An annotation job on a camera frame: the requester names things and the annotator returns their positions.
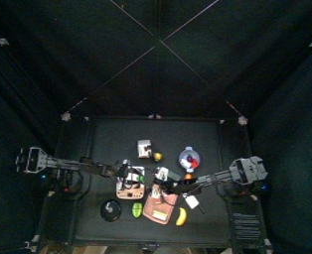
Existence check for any small white toy box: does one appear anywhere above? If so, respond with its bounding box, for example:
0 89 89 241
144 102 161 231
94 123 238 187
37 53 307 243
136 139 153 159

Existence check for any yellow toy banana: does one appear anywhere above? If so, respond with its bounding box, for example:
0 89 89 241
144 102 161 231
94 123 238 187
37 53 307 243
175 206 188 227

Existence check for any beige toy cash register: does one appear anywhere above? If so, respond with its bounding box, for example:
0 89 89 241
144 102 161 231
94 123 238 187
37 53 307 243
114 166 147 200

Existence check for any white toy spatula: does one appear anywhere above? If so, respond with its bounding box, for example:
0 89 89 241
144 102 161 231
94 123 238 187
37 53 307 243
183 194 207 214

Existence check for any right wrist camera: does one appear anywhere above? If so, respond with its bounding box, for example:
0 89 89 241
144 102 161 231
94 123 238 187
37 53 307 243
155 167 171 182

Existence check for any black table edge clamp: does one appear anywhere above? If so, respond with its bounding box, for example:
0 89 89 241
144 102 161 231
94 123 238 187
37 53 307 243
137 242 161 253

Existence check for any black round pot lid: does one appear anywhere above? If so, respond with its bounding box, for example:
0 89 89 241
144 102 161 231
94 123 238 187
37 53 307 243
98 199 123 223

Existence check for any green toy pea pod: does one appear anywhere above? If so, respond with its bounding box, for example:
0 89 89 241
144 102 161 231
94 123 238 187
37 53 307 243
131 201 144 219

